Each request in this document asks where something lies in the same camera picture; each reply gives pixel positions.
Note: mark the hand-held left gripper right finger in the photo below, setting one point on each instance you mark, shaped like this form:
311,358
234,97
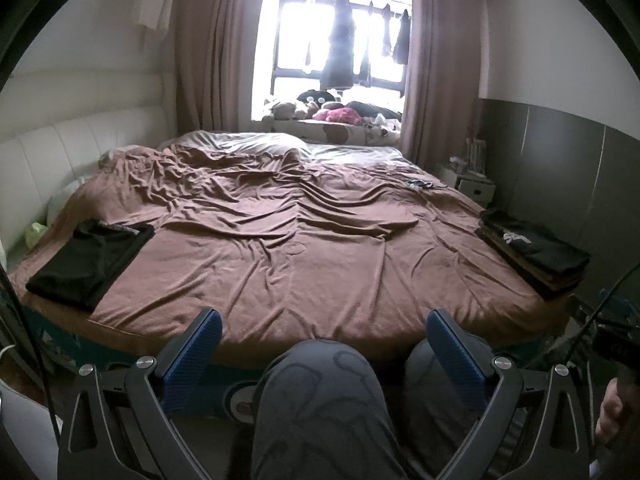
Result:
457,360

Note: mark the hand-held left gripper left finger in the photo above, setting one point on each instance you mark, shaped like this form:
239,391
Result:
192,355

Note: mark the black bear print T-shirt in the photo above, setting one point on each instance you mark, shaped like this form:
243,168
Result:
540,247

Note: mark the stack of folded clothes right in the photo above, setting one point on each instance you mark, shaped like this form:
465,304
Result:
545,280

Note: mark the person's right hand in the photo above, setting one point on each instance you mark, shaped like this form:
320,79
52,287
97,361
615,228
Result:
611,415

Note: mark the person's right leg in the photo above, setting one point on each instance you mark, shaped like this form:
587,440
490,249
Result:
435,452

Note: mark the grey patterned trouser legs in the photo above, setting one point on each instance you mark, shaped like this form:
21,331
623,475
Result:
320,410

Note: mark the folded plain black shirt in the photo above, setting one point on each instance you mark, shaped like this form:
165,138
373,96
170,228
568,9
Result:
85,265

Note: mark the brown blanket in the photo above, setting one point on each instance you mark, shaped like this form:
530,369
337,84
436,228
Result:
300,240

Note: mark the white nightstand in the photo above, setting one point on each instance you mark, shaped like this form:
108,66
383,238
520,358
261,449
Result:
475,190

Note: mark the white bin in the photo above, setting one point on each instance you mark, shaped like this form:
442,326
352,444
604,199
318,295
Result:
25,430

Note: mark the green tissue pack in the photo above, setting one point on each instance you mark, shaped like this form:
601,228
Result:
36,235

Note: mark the pink desk organizer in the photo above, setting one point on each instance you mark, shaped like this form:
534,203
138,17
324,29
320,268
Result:
475,155

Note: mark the white padded headboard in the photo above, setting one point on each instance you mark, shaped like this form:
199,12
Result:
75,145

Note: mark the cow print plush toy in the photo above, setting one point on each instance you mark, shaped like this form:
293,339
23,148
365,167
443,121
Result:
380,122

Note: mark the beige plush toy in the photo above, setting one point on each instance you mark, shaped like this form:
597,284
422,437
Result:
282,110

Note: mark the pink plush toy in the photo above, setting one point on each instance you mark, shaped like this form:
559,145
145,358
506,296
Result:
340,115

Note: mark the pink curtain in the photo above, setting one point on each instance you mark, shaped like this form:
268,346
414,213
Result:
440,75
215,50

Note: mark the short dark hanging garment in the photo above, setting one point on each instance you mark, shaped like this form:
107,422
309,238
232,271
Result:
401,40

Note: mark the window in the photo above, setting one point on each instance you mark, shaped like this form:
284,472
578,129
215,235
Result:
295,35

